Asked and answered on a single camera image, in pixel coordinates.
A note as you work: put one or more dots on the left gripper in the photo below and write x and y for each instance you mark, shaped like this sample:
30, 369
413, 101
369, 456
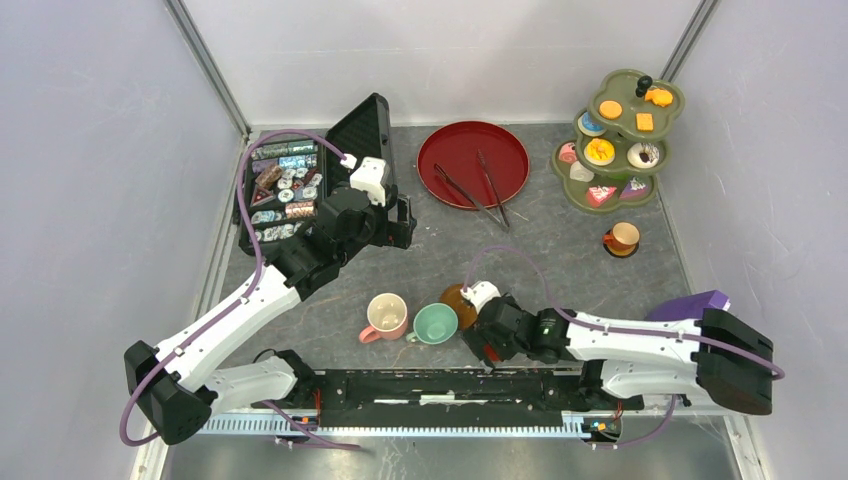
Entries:
394, 233

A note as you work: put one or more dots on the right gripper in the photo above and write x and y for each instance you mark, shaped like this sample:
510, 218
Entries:
476, 340

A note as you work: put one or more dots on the brown saucer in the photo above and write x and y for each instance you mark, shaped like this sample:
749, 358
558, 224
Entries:
466, 312

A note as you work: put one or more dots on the mint green cup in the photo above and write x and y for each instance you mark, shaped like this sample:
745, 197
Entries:
433, 324

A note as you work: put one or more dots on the pink mug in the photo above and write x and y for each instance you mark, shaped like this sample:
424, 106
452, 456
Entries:
387, 316

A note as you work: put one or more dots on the orange smiley coaster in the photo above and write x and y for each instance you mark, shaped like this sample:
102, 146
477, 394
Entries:
622, 254

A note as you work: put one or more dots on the small orange cup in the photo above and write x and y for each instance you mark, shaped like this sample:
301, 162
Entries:
623, 235

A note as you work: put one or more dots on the pink strawberry cake slice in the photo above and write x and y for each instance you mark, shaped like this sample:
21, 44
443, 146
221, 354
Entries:
598, 196

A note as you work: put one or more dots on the white roll cake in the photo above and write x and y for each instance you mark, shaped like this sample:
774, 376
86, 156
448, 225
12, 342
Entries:
579, 173

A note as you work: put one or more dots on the pink roll cake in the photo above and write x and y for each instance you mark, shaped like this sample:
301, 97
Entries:
567, 153

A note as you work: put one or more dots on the purple triangle cake slice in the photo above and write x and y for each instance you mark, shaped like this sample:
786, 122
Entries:
635, 189

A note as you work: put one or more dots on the yellow frosted donut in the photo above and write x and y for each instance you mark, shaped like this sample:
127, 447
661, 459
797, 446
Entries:
599, 152

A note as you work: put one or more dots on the blue frosted donut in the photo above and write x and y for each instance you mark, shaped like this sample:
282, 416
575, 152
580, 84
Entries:
588, 127

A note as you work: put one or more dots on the white chocolate donut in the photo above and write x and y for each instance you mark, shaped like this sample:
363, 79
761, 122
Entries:
644, 155

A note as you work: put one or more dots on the round orange cookie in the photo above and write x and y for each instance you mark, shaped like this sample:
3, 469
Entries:
610, 109

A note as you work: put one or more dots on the orange square cracker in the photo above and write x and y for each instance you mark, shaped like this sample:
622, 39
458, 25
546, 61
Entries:
644, 122

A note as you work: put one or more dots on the orange bear cookie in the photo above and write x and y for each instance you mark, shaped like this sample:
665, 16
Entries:
659, 97

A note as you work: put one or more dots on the red round coaster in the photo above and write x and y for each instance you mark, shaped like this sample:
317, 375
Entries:
491, 354

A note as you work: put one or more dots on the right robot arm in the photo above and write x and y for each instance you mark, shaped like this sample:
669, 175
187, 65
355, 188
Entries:
713, 356

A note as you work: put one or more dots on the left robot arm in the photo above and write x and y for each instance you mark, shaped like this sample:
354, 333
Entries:
178, 384

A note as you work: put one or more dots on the red round tray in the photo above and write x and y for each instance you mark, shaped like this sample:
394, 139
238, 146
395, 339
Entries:
454, 147

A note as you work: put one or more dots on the black open case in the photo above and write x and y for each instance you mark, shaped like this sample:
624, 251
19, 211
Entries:
286, 178

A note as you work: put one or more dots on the purple plastic holder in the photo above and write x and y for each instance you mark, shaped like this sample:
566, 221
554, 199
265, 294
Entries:
688, 307

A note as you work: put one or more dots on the green three-tier stand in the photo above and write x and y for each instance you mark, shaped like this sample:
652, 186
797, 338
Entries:
628, 87

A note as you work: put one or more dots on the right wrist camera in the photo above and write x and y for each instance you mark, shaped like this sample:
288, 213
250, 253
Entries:
479, 294

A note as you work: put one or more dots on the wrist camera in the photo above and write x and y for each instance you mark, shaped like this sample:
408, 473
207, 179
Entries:
371, 177
479, 294

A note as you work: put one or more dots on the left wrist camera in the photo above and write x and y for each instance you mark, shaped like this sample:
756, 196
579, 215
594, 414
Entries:
371, 177

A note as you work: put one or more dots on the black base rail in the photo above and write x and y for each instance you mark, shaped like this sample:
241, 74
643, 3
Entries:
464, 397

